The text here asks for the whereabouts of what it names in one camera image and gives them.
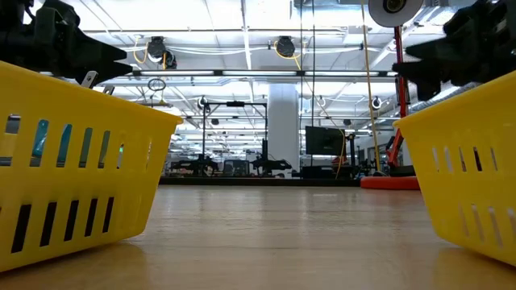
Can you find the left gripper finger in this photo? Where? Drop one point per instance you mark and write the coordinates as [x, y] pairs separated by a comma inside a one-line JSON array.
[[96, 50], [102, 72]]

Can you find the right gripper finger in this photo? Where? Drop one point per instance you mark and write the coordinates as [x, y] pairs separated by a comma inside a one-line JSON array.
[[423, 72], [435, 49]]

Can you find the teal rectangular box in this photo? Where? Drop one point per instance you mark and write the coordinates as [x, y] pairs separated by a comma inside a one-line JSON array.
[[64, 145]]

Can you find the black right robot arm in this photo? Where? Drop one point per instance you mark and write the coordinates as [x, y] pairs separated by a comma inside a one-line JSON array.
[[511, 24]]

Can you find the yellow slotted plastic basket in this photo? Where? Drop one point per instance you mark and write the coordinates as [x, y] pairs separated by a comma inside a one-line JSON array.
[[463, 189], [80, 181]]

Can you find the black unlit monitor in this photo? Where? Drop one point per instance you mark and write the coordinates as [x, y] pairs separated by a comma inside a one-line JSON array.
[[324, 141]]

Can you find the white building column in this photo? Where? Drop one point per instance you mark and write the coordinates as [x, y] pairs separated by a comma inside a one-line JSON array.
[[284, 129]]

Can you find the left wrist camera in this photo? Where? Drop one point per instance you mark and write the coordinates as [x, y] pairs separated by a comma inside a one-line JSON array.
[[60, 10]]

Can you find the distant black gantry frame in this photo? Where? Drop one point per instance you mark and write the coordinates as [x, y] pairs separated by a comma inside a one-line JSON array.
[[235, 103]]

